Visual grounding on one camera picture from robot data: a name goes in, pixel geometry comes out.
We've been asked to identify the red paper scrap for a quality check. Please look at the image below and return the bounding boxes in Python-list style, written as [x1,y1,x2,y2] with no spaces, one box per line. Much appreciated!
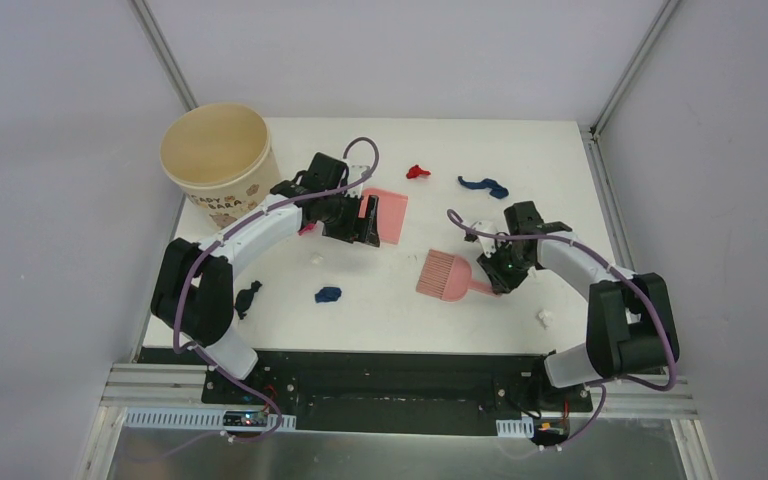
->
[405,164,431,179]

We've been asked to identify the dark blue paper ball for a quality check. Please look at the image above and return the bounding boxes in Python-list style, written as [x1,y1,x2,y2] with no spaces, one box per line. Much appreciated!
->
[314,286,342,303]

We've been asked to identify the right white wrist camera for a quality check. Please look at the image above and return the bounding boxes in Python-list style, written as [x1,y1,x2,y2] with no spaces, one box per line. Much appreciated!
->
[464,220,499,258]

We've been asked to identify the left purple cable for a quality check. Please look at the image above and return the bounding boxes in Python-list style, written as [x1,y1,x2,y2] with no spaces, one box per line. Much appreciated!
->
[118,137,381,465]

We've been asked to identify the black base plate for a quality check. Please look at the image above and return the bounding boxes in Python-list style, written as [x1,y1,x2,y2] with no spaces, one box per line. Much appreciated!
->
[136,347,614,437]

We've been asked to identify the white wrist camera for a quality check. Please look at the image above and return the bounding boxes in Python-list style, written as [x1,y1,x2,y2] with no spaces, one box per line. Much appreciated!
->
[344,165,372,199]
[464,220,499,258]

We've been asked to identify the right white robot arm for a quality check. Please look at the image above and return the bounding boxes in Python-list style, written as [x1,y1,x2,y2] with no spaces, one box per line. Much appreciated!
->
[465,201,680,410]

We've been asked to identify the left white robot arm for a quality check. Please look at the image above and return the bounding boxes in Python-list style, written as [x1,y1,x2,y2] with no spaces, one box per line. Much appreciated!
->
[150,153,380,405]

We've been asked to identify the beige paper bucket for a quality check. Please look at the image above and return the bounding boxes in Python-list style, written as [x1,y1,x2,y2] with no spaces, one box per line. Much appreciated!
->
[160,103,282,230]

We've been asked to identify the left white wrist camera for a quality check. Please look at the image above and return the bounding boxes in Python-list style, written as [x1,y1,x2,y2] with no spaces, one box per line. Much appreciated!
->
[344,165,372,199]

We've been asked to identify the pink plastic dustpan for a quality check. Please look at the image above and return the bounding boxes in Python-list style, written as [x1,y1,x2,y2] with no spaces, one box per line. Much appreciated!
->
[360,188,409,245]

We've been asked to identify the long blue paper scrap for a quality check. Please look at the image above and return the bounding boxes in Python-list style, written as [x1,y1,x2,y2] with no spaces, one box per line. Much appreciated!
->
[457,176,510,200]

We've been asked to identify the white paper scrap right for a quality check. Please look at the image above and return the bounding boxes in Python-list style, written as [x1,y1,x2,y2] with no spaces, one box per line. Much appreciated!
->
[536,309,554,330]

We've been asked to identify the right aluminium frame post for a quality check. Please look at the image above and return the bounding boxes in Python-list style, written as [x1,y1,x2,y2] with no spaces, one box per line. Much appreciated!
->
[588,0,683,142]

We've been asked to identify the pink hand brush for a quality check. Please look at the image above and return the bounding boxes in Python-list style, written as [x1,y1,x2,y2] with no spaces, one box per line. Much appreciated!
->
[415,249,496,302]

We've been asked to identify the left aluminium frame post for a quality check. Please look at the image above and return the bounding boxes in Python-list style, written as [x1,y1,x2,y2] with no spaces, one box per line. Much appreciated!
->
[128,0,199,111]

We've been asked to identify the magenta paper scrap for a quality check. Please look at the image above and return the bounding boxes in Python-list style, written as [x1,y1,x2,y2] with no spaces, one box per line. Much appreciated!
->
[298,223,317,235]

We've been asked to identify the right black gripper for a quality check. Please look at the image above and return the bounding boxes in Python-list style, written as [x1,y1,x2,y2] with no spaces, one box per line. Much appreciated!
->
[477,240,534,295]

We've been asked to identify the black paper scrap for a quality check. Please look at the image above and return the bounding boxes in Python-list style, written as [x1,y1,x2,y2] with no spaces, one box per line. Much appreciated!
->
[234,280,263,320]

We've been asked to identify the aluminium frame post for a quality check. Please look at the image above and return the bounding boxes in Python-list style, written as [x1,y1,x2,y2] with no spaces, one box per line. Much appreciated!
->
[128,0,199,111]
[588,0,683,142]

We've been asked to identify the aluminium front rail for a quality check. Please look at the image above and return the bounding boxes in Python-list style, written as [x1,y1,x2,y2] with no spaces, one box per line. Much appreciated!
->
[101,363,699,420]

